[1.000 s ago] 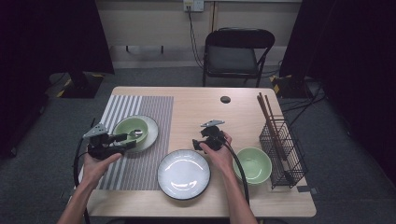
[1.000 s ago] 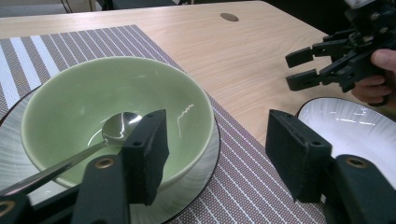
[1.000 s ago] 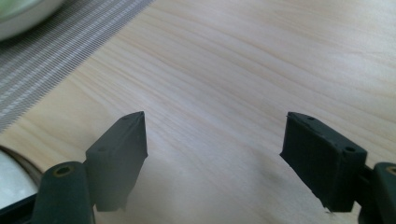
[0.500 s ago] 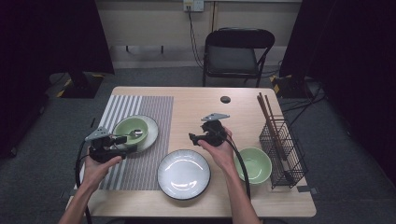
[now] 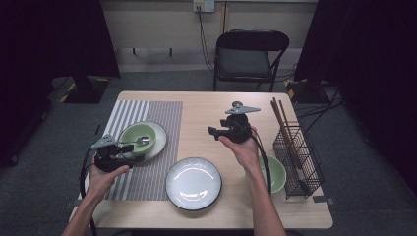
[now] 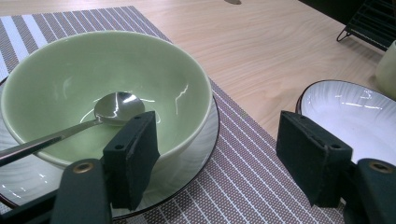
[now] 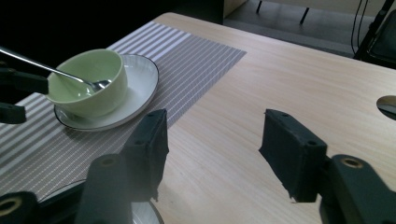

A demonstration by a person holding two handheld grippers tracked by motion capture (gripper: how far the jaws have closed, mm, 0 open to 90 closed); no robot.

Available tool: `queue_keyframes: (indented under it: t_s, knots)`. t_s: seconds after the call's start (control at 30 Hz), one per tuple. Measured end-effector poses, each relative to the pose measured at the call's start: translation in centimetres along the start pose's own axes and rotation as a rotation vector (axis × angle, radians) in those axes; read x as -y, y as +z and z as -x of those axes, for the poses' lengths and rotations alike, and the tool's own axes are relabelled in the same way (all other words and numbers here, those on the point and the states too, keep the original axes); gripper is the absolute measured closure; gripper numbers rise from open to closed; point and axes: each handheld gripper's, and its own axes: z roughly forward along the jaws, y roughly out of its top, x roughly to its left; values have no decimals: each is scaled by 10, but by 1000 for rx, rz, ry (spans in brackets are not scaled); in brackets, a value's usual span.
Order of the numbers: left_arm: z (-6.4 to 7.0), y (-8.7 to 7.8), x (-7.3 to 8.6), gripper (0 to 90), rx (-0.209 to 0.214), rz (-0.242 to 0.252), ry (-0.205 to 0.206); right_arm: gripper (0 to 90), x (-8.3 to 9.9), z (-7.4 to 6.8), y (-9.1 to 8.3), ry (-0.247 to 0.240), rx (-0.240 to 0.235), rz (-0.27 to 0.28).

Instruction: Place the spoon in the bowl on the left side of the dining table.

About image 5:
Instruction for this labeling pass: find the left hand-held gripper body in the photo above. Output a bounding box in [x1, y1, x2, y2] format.
[90, 133, 132, 173]

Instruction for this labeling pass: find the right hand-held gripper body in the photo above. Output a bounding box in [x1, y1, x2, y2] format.
[219, 105, 262, 145]

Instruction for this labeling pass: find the metal spoon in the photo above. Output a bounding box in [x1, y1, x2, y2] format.
[117, 136, 151, 147]

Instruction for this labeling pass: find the green ceramic bowl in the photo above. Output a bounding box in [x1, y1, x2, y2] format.
[259, 154, 287, 195]
[119, 123, 157, 156]

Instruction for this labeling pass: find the white plate black rim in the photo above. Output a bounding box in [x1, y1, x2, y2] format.
[164, 156, 223, 211]
[117, 120, 168, 162]

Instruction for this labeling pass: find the black wire rack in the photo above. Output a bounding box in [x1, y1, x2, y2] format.
[272, 121, 326, 201]

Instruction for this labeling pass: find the person's left hand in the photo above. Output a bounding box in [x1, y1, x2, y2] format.
[86, 163, 131, 201]

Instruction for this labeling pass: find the person's right hand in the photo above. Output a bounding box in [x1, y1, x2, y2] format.
[218, 127, 262, 171]

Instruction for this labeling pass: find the grey striped placemat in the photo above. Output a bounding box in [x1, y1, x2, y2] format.
[78, 99, 184, 202]

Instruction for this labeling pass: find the brown wooden chopstick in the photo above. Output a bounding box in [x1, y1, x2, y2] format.
[270, 97, 303, 170]
[278, 99, 292, 128]

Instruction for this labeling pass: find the grey tape piece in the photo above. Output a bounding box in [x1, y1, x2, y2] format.
[312, 196, 336, 206]
[63, 199, 83, 210]

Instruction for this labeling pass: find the black stand base striped tape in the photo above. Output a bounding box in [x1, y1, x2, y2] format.
[58, 76, 111, 105]
[284, 78, 332, 105]

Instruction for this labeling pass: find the black folding chair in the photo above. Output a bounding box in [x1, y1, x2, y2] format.
[212, 29, 291, 93]

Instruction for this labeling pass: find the dark curtain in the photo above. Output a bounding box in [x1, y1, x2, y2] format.
[0, 0, 121, 168]
[293, 0, 417, 195]

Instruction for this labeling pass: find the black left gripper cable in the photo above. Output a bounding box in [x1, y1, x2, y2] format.
[79, 147, 99, 236]

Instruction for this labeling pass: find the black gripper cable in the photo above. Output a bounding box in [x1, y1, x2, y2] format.
[79, 147, 99, 236]
[250, 129, 273, 195]

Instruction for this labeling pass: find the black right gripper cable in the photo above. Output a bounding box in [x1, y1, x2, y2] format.
[250, 129, 273, 195]

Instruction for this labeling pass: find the black floor cable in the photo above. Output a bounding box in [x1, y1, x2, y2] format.
[296, 94, 343, 136]

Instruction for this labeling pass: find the black wall socket cable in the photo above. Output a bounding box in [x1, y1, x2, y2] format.
[196, 6, 215, 73]

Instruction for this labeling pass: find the white wall socket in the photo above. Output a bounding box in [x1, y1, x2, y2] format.
[192, 0, 216, 14]

